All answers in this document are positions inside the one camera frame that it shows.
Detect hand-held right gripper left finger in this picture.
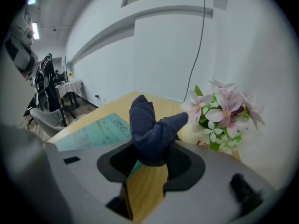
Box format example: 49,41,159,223
44,140,141,224

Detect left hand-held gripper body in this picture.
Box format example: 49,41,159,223
3,5,39,79

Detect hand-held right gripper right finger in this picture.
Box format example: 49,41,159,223
140,140,279,224

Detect teal book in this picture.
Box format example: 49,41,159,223
55,112,143,172

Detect dark blue cloth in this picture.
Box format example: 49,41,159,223
128,94,190,168

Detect ceiling light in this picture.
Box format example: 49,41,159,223
31,21,40,41

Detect table with checkered cloth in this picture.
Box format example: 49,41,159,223
54,79,89,110

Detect grey shell chair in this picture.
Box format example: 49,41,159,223
29,105,78,138

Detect pink flowers in white pot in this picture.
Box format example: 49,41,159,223
180,79,266,155

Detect black wall cable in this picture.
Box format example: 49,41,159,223
183,0,206,103

